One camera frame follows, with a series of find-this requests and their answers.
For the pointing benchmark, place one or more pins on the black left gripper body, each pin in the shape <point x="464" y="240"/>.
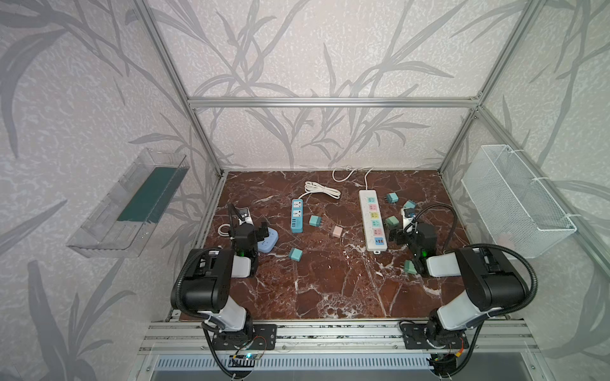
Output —
<point x="241" y="226"/>

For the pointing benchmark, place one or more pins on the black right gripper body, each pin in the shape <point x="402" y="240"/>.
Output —
<point x="412" y="233"/>

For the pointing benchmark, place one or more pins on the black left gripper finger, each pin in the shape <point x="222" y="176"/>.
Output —
<point x="262" y="232"/>
<point x="232" y="213"/>

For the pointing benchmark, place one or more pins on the light blue square socket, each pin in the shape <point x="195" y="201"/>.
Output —
<point x="267" y="245"/>

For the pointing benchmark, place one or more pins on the teal charger plug front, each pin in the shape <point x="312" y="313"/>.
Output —
<point x="295" y="254"/>

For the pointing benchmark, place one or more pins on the teal charger plug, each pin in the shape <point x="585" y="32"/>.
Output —
<point x="315" y="221"/>
<point x="409" y="207"/>
<point x="295" y="254"/>
<point x="392" y="198"/>

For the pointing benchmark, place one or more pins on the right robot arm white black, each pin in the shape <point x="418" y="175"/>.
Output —
<point x="497" y="280"/>

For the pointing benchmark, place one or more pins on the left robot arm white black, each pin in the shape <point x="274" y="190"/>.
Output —
<point x="202" y="288"/>

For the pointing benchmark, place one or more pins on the green charger plug by strip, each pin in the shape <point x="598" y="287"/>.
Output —
<point x="392" y="222"/>

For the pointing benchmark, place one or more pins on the green charger plug front right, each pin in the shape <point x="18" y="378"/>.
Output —
<point x="409" y="268"/>

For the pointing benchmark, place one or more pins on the pink charger plug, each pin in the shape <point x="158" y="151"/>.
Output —
<point x="337" y="231"/>

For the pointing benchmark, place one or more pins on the long white power strip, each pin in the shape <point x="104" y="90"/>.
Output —
<point x="373" y="226"/>

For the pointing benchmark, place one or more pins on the teal power strip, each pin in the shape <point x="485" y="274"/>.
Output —
<point x="297" y="216"/>

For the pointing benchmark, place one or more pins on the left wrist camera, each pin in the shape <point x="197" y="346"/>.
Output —
<point x="244" y="216"/>

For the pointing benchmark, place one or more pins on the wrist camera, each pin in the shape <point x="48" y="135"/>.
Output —
<point x="244" y="216"/>
<point x="408" y="215"/>

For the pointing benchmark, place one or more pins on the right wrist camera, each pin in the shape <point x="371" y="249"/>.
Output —
<point x="408" y="215"/>

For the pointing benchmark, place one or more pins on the coiled white cable teal strip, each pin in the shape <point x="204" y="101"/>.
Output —
<point x="312" y="188"/>

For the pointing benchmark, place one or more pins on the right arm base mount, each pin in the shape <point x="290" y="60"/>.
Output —
<point x="432" y="336"/>

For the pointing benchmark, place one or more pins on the white wire mesh basket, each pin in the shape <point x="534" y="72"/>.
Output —
<point x="515" y="206"/>

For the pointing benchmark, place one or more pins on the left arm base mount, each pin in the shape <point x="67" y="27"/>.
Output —
<point x="257" y="337"/>

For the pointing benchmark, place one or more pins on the clear plastic wall tray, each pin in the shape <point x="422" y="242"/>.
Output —
<point x="124" y="221"/>

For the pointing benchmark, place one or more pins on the aluminium frame rail front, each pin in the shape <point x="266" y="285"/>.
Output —
<point x="317" y="336"/>

